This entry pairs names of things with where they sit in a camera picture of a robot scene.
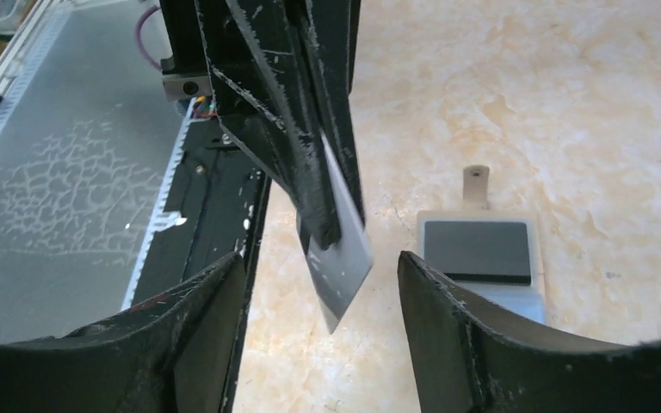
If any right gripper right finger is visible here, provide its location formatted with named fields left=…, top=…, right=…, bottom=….
left=398, top=251, right=661, bottom=412

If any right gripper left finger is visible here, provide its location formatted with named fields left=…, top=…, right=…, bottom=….
left=0, top=253, right=247, bottom=412

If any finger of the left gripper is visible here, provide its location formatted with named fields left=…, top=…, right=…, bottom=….
left=195, top=1, right=341, bottom=250
left=304, top=0, right=365, bottom=222

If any beige card holder wallet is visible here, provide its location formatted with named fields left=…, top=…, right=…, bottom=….
left=417, top=164, right=547, bottom=324

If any grey white credit card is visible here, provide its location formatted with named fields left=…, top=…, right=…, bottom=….
left=296, top=135, right=374, bottom=334

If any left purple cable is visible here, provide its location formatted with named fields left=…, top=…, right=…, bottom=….
left=135, top=4, right=164, bottom=71

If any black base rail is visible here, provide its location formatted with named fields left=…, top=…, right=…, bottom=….
left=126, top=119, right=270, bottom=412

